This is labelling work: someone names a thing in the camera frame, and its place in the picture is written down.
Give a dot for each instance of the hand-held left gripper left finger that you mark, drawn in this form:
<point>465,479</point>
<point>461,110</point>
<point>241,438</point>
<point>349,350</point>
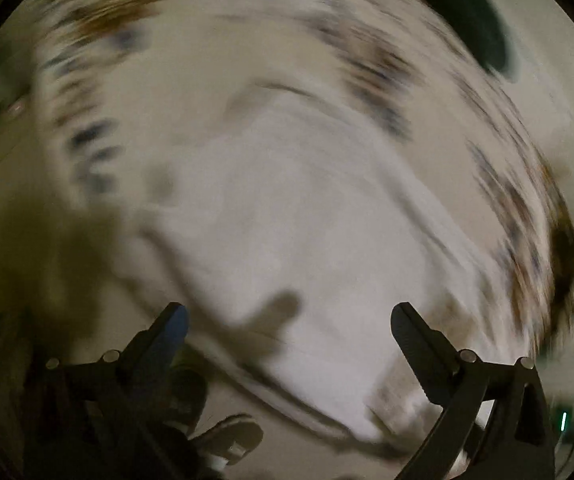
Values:
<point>174,327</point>

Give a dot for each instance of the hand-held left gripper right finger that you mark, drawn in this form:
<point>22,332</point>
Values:
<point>409,332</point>

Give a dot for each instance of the white pants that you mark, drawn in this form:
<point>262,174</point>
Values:
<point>307,210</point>

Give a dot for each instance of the black shoe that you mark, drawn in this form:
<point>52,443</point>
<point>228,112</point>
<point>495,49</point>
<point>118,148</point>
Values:
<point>229,437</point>

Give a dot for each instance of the olive brown cloth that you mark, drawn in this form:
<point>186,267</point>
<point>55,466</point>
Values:
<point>32,265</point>

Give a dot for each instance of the printed blanket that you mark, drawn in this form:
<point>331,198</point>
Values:
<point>377,70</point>

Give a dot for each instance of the dark green cloth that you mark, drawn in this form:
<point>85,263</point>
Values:
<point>467,5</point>

